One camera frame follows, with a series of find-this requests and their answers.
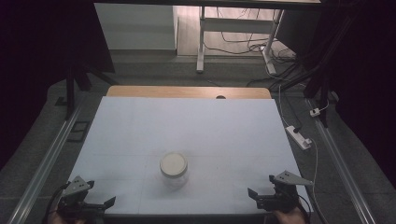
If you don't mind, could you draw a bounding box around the tangle of black floor cables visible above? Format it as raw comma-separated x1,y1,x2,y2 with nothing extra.
204,7,309,91

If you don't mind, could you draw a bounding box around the thin white cable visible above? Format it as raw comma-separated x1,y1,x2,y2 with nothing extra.
277,83,292,129

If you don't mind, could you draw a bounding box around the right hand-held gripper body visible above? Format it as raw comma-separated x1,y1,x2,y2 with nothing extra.
256,170,314,214

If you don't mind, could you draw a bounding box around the white desk frame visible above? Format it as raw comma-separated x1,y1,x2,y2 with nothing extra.
195,6,285,76

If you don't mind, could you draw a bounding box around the wooden table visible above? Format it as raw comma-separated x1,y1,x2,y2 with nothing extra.
106,85,273,100

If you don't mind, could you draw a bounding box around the white power strip cable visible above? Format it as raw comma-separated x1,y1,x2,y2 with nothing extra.
306,136,329,224

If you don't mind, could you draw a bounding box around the clear glass jar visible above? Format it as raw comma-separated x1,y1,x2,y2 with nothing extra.
160,164,191,191

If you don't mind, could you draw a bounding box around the white table sheet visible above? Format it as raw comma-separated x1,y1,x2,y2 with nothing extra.
65,95,313,217

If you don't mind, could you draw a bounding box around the dark curtain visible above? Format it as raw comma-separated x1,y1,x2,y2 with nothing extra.
320,0,396,189
0,0,116,172

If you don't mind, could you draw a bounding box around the black tripod stand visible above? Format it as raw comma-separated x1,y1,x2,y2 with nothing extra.
54,55,120,121

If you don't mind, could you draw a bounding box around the white power strip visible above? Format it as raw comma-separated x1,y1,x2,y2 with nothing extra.
285,124,313,151

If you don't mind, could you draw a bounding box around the white cabinet panel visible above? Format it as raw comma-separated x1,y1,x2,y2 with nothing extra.
93,3,179,51

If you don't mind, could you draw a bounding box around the right hand-held gripper cable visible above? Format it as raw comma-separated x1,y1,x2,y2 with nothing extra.
296,193,314,224

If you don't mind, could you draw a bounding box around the white jar lid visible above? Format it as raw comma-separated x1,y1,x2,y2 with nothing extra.
159,151,189,179

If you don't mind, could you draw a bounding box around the aluminium floor rail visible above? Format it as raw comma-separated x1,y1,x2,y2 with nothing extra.
7,101,86,224
305,98,378,224

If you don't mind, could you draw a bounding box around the person's right hand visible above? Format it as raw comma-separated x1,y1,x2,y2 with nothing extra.
273,206,308,224

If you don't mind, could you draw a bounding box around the black metal stand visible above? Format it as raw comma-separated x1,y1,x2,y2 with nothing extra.
302,12,362,129

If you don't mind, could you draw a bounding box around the left hand-held gripper cable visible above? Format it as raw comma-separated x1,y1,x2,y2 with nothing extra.
42,182,70,224

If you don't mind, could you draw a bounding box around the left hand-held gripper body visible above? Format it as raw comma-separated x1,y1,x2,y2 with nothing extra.
57,175,107,219

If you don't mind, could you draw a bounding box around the hand-held gripper cable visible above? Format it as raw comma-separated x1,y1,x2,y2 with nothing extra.
296,193,314,224
42,182,70,224

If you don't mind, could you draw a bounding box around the person's left hand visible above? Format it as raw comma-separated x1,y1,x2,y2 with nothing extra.
47,208,87,224

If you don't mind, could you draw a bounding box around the black rectangular floor frame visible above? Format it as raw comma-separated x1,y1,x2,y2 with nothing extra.
65,119,92,144

